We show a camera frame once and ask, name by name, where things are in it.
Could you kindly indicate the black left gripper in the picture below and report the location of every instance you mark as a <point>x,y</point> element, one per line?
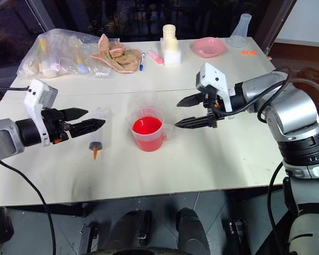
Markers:
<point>51,123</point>

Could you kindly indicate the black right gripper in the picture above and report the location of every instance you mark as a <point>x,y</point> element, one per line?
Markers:
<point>212,106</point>

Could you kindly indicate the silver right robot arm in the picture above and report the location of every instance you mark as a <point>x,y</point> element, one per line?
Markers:
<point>295,111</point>

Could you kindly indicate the clear syringe with orange tip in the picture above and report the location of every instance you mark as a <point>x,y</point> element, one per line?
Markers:
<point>99,127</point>

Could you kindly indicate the measuring cup with red liquid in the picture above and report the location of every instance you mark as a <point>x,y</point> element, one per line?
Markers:
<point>147,132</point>

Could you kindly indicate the pink eraser block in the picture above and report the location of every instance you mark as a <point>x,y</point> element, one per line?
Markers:
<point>155,58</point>

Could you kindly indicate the pink plastic bowl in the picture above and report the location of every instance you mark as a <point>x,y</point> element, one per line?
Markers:
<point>209,47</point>

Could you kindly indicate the blue and white marker pen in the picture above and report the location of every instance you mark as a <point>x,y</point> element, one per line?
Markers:
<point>142,61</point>

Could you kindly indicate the clear plastic bag with items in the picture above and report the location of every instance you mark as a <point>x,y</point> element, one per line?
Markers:
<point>53,53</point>

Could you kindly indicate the pink and brown cloth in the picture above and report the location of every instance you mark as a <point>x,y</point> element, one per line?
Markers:
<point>119,57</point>

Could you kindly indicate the small orange piece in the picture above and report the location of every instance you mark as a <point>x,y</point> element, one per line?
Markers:
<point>252,52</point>
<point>245,52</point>

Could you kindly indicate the clear conical flask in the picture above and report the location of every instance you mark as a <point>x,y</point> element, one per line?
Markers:
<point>242,26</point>

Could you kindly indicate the dark rounded shape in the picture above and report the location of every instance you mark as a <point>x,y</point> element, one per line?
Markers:
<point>127,233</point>
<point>192,231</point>

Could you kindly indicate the beige robot body shell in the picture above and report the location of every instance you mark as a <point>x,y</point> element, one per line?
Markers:
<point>308,233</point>

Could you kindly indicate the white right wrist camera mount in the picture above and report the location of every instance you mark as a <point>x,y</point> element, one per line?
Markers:
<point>212,75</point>

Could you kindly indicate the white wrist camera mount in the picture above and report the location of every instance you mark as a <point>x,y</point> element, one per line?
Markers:
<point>212,75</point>
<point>40,93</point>

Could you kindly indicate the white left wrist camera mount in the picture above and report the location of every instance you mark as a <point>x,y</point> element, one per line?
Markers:
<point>40,93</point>

